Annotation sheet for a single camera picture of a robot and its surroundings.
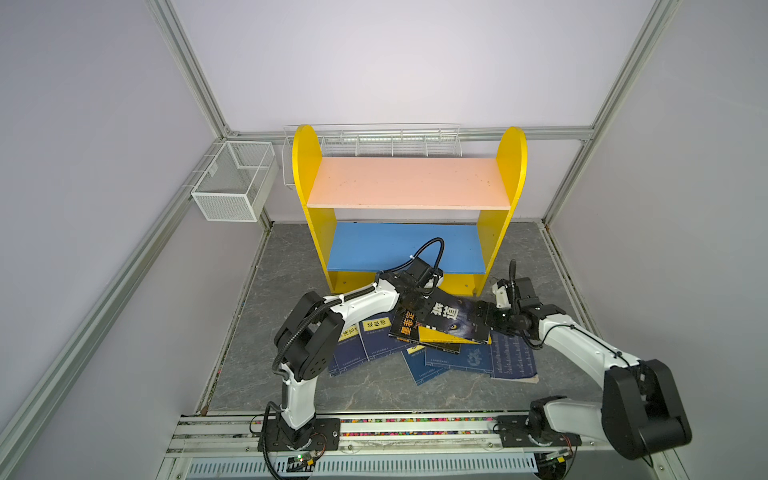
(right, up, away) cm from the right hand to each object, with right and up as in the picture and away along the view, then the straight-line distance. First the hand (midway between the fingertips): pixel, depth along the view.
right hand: (481, 319), depth 89 cm
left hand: (-16, +2, +1) cm, 16 cm away
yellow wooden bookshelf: (-16, +35, +35) cm, 52 cm away
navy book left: (-36, -8, -5) cm, 38 cm away
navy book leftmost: (-41, -10, -6) cm, 43 cm away
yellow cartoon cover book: (-16, -4, -3) cm, 17 cm away
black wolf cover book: (-8, +1, 0) cm, 8 cm away
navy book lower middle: (-20, -12, -3) cm, 23 cm away
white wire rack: (-32, +56, +5) cm, 65 cm away
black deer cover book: (-23, -2, 0) cm, 23 cm away
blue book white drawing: (-3, -10, -4) cm, 11 cm away
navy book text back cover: (+8, -10, -3) cm, 13 cm away
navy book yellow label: (-31, -5, -4) cm, 32 cm away
